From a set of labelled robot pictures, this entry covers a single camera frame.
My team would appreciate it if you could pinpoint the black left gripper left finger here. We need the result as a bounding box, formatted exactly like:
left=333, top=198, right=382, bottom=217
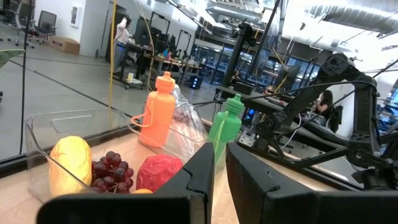
left=154, top=142, right=216, bottom=224

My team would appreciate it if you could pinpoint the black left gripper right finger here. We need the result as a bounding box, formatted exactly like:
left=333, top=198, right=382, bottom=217
left=226, top=142, right=318, bottom=224

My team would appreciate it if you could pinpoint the clear plastic container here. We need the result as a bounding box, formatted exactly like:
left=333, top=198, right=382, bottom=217
left=24, top=107, right=137, bottom=203
left=124, top=102, right=243, bottom=175

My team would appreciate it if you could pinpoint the red bell pepper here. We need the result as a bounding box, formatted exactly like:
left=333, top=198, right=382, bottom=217
left=136, top=154, right=184, bottom=193

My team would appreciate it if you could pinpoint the clear plastic bottle white cap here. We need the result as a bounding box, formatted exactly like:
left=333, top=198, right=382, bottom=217
left=167, top=83, right=208, bottom=164

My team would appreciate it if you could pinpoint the orange plastic bottle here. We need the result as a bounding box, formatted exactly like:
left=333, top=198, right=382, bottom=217
left=130, top=71, right=177, bottom=148

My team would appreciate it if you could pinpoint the yellow banana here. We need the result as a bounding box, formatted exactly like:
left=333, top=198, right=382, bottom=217
left=49, top=136, right=93, bottom=197

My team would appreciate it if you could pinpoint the green plastic bottle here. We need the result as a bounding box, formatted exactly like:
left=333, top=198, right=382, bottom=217
left=207, top=93, right=246, bottom=172

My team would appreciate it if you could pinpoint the person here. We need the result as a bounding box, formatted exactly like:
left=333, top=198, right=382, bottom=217
left=112, top=17, right=133, bottom=71
left=310, top=89, right=345, bottom=133

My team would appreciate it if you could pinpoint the black pole stand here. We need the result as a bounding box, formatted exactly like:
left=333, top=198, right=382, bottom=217
left=221, top=21, right=254, bottom=88

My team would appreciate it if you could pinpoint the red grapes bunch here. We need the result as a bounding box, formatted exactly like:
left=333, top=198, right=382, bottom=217
left=91, top=151, right=135, bottom=194

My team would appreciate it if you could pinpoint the black work desk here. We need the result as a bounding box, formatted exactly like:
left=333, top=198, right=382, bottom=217
left=113, top=42, right=156, bottom=90

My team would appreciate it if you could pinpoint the brown cardboard box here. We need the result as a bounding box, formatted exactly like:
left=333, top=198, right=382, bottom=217
left=49, top=35, right=81, bottom=56

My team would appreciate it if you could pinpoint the black office chair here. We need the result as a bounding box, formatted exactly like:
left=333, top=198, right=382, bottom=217
left=32, top=10, right=58, bottom=44

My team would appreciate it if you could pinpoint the yellow cable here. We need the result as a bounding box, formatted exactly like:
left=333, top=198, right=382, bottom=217
left=107, top=0, right=118, bottom=110

